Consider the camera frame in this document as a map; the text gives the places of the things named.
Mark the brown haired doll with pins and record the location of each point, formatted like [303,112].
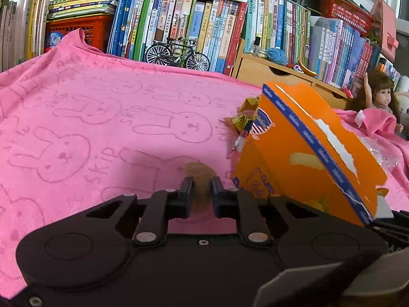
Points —
[382,94]

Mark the clear plastic bag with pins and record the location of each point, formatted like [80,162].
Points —
[380,156]

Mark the pink fleece cloth with tag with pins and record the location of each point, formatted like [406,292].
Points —
[377,120]

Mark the row of thin colourful books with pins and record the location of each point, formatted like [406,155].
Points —
[281,22]

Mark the small glass bottle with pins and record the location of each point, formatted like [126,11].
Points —
[255,48]

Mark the pink rabbit print towel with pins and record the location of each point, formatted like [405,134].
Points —
[96,118]

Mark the orange plastic crate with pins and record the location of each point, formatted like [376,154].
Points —
[92,28]

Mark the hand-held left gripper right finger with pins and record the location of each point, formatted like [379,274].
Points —
[217,195]

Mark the row of pale books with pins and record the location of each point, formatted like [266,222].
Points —
[19,32]

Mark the green gold snack bag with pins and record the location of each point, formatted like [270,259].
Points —
[239,123]

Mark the brown fluff ball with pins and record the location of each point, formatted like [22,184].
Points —
[199,177]

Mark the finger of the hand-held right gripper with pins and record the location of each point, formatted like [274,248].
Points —
[396,230]

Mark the pink flower trinket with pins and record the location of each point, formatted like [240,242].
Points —
[347,92]

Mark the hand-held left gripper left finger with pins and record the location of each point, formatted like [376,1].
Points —
[187,195]

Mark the white plush toy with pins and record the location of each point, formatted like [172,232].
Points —
[403,105]

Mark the pink house shaped box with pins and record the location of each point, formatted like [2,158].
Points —
[385,22]

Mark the row of blue pink books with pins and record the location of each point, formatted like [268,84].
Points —
[338,51]

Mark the row of tall picture books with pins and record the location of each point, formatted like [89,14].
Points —
[179,22]

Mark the red white knot trinket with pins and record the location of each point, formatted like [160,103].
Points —
[294,67]

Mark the black model bicycle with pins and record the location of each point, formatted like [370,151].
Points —
[196,61]

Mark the red plastic basket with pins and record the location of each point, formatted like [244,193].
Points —
[345,11]

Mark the wooden drawer organizer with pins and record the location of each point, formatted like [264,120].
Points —
[255,67]

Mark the blue yarn ball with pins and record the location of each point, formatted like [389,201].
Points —
[276,56]

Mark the orange cardboard box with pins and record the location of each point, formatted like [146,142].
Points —
[303,140]

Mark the row of small books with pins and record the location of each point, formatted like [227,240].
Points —
[391,70]

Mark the yellow banana shaped toy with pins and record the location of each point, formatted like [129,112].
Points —
[308,70]

